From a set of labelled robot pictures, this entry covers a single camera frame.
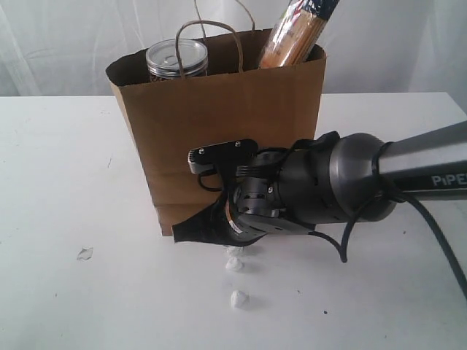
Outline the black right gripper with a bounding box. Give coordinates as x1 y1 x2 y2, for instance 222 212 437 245
172 147 316 246

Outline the large brown paper bag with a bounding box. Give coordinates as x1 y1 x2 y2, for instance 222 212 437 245
106 28 326 236

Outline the spaghetti packet dark blue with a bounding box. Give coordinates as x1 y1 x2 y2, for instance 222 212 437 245
259 0 339 69

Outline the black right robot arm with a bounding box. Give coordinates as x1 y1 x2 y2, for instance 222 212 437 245
172 122 466 246

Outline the clear plastic scrap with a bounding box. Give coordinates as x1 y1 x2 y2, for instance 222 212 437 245
77 247 93 261

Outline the black cable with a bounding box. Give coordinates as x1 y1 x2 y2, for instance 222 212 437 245
196 141 467 289

